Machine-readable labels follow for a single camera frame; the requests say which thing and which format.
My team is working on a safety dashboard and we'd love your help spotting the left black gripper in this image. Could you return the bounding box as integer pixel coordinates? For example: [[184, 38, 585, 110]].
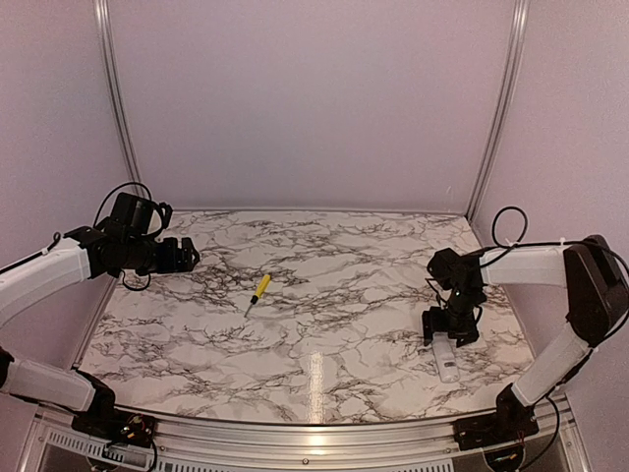
[[124, 235, 200, 275]]

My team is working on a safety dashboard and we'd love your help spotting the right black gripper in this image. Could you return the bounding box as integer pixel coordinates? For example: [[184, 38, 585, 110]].
[[422, 286, 483, 346]]

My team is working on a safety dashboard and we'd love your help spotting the white remote control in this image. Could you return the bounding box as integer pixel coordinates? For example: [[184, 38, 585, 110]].
[[432, 337, 460, 384]]

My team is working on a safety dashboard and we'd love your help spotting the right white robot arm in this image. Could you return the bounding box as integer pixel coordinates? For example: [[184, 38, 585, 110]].
[[422, 235, 628, 441]]

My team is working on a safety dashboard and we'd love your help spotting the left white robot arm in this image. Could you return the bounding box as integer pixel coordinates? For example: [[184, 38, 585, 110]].
[[1, 188, 200, 438]]

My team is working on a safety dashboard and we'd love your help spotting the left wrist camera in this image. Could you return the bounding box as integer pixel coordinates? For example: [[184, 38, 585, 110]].
[[157, 202, 173, 234]]

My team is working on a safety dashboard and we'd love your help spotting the yellow handled screwdriver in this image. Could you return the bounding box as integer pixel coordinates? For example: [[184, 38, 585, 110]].
[[245, 274, 271, 317]]

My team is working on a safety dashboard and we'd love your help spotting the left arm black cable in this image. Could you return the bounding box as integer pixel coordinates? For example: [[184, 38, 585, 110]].
[[92, 181, 166, 291]]

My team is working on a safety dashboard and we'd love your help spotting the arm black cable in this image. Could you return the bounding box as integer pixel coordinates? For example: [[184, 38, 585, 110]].
[[489, 205, 629, 276], [92, 181, 166, 291]]

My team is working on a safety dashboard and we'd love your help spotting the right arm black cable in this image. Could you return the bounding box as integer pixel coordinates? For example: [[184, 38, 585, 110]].
[[489, 205, 629, 276]]

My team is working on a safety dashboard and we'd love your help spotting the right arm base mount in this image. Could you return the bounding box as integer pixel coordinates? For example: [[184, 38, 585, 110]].
[[453, 384, 540, 450]]

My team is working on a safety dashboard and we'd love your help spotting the front aluminium rail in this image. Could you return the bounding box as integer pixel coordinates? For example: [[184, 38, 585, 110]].
[[33, 402, 581, 472]]

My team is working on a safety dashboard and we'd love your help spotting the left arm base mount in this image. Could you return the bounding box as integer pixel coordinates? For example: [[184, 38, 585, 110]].
[[72, 394, 156, 448]]

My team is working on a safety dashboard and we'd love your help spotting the left aluminium corner post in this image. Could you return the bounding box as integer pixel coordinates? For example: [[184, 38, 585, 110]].
[[93, 0, 142, 182]]

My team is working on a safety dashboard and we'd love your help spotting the aluminium corner post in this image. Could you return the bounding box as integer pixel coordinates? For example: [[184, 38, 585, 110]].
[[465, 0, 531, 226], [93, 0, 142, 182]]

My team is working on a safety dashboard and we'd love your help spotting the right aluminium corner post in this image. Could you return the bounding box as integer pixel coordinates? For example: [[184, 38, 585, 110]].
[[465, 0, 531, 226]]

